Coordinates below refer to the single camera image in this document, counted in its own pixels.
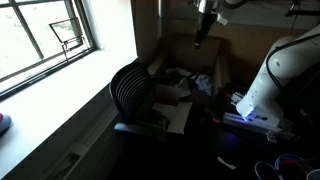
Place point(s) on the black camera stand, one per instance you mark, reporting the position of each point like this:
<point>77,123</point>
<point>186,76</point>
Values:
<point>301,12</point>

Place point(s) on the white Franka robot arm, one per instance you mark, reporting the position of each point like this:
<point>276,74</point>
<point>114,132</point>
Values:
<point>266,90</point>

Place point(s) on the white printed garment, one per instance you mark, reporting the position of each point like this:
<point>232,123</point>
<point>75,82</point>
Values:
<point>178,71</point>

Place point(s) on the dark framed window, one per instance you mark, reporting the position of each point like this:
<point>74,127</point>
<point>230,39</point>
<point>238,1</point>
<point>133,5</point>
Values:
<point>20,40</point>

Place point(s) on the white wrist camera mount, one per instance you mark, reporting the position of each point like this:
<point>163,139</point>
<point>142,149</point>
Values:
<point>222,19</point>

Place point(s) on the open cardboard box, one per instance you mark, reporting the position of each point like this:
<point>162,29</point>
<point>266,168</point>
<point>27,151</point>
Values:
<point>178,116</point>

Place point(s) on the blue striped shirt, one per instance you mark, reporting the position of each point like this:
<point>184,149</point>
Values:
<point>204,83</point>

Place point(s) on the small white scrap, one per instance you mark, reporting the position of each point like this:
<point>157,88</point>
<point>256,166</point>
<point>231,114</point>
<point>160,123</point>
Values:
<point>226,163</point>

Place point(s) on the black slatted office chair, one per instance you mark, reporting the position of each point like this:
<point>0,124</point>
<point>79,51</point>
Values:
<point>131,90</point>

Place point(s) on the tan leather couch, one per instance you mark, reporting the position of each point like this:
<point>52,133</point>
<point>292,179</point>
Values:
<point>195,50</point>

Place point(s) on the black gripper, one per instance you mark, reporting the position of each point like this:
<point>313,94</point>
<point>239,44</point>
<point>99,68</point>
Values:
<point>206,20</point>

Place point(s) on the black robot table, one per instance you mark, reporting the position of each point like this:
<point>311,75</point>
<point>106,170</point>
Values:
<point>253,146</point>

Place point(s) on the open hinged window pane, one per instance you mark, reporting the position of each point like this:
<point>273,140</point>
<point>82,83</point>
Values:
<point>68,30</point>

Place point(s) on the red and blue cap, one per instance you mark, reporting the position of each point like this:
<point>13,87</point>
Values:
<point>4,122</point>

